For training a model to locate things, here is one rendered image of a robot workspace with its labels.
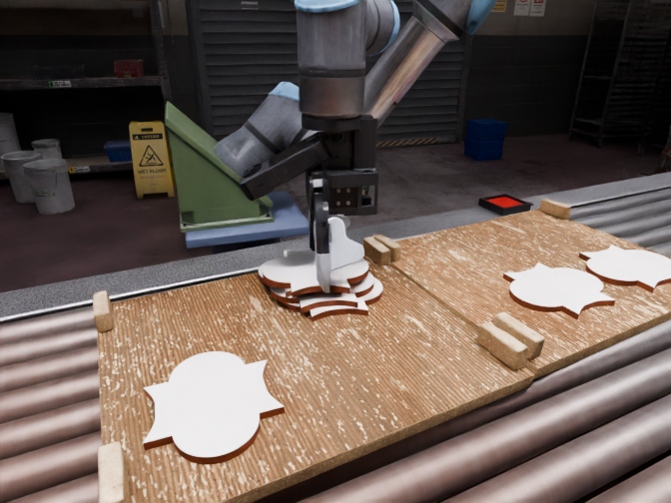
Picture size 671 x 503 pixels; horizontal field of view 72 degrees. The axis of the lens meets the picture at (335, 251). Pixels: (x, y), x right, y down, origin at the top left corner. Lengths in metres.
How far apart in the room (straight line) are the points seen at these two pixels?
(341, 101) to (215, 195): 0.56
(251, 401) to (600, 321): 0.43
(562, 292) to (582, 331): 0.08
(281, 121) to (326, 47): 0.54
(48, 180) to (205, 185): 3.14
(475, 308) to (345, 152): 0.26
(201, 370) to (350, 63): 0.36
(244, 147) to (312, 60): 0.54
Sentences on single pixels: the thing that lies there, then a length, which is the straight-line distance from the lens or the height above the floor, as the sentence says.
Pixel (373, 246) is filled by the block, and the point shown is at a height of 0.96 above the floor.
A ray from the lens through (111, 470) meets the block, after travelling 0.42.
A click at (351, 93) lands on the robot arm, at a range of 0.53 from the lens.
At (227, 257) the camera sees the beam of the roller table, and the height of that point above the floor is 0.92.
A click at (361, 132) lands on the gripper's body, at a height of 1.15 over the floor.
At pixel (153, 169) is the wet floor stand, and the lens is 4.16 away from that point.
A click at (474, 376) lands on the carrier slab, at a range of 0.52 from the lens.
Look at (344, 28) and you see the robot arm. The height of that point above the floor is 1.26.
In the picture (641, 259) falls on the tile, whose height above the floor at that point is 0.95.
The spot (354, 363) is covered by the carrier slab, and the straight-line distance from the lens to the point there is 0.51.
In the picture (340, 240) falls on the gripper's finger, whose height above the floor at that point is 1.03.
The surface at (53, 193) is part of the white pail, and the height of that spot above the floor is 0.16.
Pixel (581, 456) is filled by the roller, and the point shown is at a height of 0.92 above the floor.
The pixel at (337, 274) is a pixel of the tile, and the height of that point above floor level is 0.98.
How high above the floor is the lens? 1.26
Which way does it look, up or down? 25 degrees down
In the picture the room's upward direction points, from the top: straight up
